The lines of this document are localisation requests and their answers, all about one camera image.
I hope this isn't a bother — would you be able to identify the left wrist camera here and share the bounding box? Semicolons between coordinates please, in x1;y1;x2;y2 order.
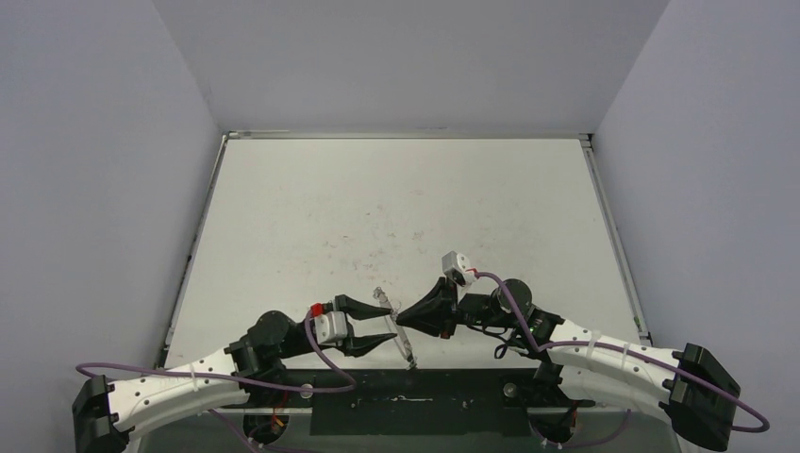
310;304;350;345

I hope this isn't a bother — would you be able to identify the aluminium rail front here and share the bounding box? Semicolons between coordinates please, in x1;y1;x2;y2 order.
127;368;693;415

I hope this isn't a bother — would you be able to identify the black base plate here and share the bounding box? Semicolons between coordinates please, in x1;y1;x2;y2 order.
241;368;592;437

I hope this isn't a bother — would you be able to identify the large metal key ring plate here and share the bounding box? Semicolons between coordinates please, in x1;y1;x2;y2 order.
373;287;418;370

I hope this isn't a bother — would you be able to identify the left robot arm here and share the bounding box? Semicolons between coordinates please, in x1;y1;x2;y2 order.
72;294;395;452

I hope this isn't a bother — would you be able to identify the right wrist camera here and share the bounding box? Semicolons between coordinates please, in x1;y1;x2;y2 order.
442;251;476;287

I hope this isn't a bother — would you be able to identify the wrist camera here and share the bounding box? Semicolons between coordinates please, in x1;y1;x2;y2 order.
442;251;476;287
310;304;350;345

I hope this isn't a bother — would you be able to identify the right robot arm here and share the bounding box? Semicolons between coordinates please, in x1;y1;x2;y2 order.
397;277;741;452

